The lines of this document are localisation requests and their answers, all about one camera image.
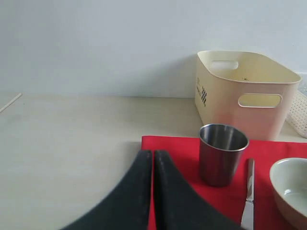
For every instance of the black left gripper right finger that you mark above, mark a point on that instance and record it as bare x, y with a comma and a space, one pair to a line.
177, 206

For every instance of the cream plastic bin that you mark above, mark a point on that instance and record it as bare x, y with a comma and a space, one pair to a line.
246, 90

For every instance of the white perforated plastic basket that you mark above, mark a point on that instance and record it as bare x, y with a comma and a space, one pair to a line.
297, 116

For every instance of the red table cloth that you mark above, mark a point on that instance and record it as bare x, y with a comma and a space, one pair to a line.
230, 200

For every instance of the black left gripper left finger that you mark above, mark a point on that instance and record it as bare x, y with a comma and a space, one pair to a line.
127, 206

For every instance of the white strip on table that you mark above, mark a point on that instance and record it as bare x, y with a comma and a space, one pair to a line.
10, 102

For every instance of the metal table knife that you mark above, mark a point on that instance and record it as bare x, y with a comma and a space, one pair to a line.
247, 219

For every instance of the pale green ceramic bowl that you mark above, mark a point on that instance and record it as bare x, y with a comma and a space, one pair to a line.
289, 181

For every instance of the stainless steel cup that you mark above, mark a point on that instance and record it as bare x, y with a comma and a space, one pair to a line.
221, 147

